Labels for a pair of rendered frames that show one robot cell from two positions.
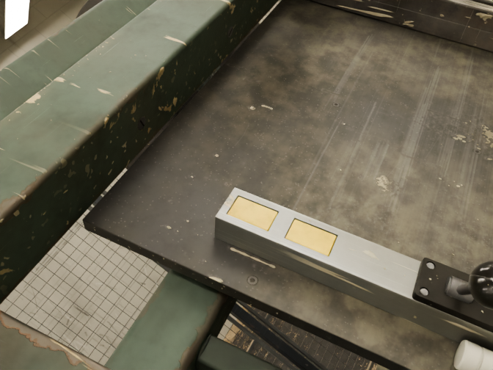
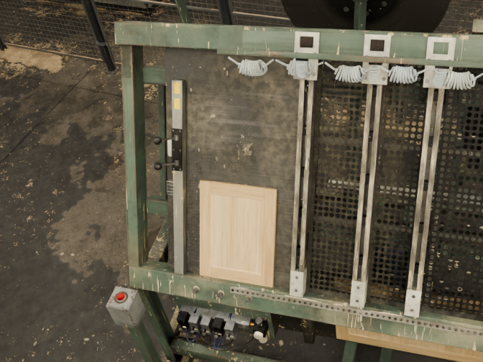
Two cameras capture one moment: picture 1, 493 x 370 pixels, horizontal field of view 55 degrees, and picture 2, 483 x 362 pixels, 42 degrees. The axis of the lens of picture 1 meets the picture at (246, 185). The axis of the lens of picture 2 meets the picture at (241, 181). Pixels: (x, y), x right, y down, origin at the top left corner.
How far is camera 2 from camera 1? 2.67 m
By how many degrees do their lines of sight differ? 65
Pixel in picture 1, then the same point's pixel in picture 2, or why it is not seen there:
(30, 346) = (129, 62)
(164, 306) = (161, 73)
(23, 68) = not seen: outside the picture
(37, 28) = not seen: outside the picture
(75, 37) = not seen: outside the picture
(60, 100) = (170, 32)
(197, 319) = (162, 82)
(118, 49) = (195, 32)
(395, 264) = (178, 123)
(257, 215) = (176, 89)
